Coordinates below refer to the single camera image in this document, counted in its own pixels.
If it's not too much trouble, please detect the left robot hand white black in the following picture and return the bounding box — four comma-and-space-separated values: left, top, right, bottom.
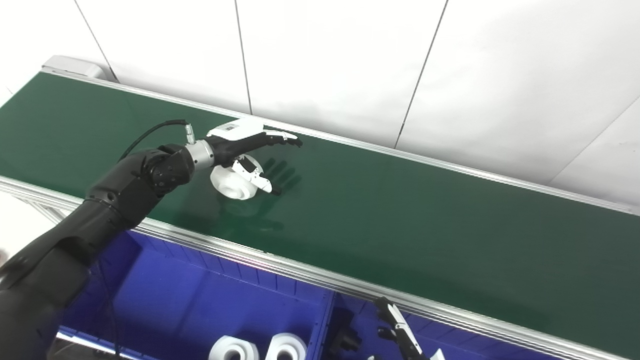
206, 117, 304, 196

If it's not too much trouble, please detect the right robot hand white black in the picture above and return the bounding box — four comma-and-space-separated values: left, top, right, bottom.
367, 296, 446, 360

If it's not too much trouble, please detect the white cylindrical part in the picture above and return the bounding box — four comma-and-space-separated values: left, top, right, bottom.
210, 155, 264, 201
209, 335, 260, 360
265, 332, 308, 360

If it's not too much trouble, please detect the blue bin with black parts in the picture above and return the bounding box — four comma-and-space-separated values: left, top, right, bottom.
305, 292, 566, 360

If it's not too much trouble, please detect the black machined part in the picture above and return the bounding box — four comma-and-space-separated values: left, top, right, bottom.
327, 324, 364, 359

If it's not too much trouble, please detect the blue bin with white parts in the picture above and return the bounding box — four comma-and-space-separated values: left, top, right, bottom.
55, 230, 336, 360

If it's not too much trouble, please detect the grey conveyor motor housing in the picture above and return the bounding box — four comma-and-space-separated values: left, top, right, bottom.
41, 55, 117, 82

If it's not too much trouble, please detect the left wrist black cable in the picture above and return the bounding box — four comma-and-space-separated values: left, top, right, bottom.
119, 119, 197, 161

